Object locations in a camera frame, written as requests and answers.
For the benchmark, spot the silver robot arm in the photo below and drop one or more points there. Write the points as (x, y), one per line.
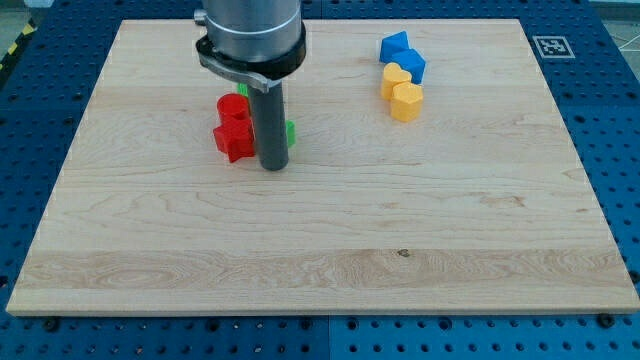
(254, 42)

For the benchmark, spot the yellow hexagon block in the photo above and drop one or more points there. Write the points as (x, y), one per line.
(406, 101)

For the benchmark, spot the green block behind rod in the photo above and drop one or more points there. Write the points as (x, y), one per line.
(290, 133)

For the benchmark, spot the red star block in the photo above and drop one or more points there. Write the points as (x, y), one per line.
(235, 139)

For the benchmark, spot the red cylinder block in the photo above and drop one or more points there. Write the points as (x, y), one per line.
(232, 107)

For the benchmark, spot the green block upper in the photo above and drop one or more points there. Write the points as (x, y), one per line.
(242, 89)

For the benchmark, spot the yellow heart block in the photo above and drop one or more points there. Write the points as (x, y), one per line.
(393, 74)

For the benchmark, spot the blue cube block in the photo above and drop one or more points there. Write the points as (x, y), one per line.
(413, 62)

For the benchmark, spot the blue triangular block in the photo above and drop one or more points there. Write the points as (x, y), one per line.
(393, 44)

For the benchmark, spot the wooden board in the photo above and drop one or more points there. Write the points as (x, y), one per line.
(480, 205)

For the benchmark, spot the white fiducial marker tag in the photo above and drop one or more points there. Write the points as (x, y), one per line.
(553, 47)

